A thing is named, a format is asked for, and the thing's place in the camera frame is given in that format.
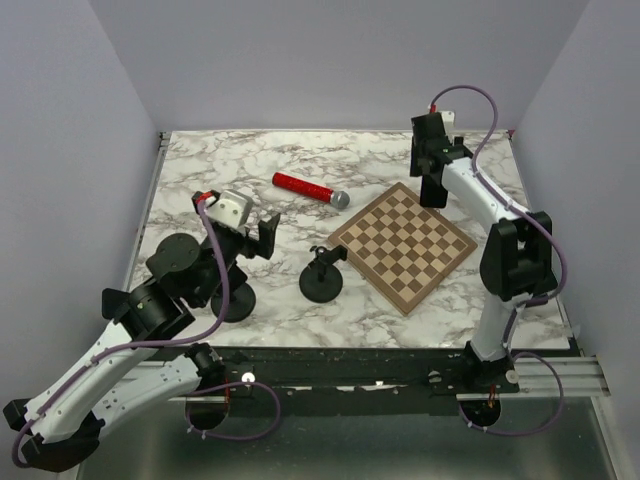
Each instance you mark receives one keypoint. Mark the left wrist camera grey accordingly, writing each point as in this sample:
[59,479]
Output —
[229,208]

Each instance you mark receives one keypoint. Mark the wooden chessboard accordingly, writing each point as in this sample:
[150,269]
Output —
[401,248]

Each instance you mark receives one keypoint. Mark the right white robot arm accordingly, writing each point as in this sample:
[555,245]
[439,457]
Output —
[515,267]

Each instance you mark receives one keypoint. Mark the black phone stand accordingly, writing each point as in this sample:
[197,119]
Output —
[321,281]
[242,297]

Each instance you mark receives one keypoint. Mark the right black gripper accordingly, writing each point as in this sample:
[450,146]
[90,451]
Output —
[414,155]

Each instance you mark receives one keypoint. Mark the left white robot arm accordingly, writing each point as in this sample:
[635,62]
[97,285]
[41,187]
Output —
[153,347]

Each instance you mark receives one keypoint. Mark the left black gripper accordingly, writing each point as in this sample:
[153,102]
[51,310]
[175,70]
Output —
[265,246]

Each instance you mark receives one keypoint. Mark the red toy microphone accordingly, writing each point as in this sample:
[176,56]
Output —
[338,199]

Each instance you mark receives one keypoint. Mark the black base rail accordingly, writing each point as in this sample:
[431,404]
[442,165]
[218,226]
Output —
[329,382]

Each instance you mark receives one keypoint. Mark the purple case phone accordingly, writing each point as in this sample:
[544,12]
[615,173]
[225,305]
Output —
[433,194]

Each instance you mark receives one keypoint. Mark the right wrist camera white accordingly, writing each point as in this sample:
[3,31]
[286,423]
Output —
[448,118]

